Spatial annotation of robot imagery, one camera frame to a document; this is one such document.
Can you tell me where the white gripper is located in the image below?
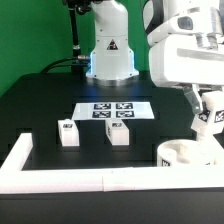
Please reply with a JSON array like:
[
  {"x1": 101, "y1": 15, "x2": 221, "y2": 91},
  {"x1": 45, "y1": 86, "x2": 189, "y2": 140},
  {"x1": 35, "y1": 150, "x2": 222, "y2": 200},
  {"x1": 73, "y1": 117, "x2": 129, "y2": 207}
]
[{"x1": 148, "y1": 6, "x2": 224, "y2": 114}]

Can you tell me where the white round stool seat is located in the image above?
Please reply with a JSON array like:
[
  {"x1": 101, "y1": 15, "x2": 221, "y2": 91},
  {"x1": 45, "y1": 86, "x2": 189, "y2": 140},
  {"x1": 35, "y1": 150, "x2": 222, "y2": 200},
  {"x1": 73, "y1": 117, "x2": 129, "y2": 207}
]
[{"x1": 157, "y1": 139, "x2": 214, "y2": 167}]

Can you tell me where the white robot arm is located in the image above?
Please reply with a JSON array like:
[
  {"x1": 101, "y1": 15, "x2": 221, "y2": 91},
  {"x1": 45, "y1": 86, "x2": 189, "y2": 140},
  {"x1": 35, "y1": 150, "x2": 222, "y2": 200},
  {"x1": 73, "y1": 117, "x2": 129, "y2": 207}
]
[{"x1": 86, "y1": 0, "x2": 224, "y2": 114}]

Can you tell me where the white marker tag sheet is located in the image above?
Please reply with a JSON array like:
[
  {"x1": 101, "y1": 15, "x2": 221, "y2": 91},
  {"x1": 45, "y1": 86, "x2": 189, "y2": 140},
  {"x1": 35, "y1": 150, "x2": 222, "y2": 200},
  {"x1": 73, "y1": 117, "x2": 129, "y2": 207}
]
[{"x1": 72, "y1": 102, "x2": 154, "y2": 120}]

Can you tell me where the white U-shaped fence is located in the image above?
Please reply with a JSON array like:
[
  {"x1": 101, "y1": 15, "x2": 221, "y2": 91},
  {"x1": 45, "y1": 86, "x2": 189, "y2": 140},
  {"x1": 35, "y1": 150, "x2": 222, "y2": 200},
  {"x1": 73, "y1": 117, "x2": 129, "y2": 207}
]
[{"x1": 0, "y1": 133, "x2": 224, "y2": 194}]

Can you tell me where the black cable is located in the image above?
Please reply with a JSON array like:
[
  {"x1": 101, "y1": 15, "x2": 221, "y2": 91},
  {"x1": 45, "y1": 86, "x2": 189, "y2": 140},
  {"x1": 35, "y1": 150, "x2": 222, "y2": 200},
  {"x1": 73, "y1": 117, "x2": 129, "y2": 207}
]
[{"x1": 39, "y1": 55, "x2": 91, "y2": 75}]

